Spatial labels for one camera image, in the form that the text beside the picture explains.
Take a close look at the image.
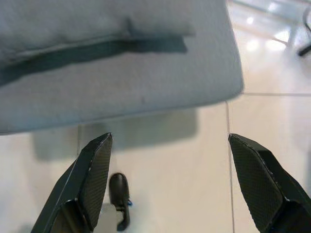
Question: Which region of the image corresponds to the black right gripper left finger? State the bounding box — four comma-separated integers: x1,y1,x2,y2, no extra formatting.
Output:
30,133,113,233

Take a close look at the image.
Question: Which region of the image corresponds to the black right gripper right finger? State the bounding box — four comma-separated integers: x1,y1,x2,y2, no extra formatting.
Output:
227,133,311,233

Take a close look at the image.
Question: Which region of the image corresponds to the grey pillow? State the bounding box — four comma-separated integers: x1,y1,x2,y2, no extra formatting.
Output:
0,0,196,64

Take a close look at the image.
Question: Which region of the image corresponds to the black office chair base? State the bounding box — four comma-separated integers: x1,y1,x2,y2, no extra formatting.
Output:
297,0,311,57

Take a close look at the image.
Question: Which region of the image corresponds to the grey upholstered seat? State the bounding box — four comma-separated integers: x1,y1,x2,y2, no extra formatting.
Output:
0,0,245,135

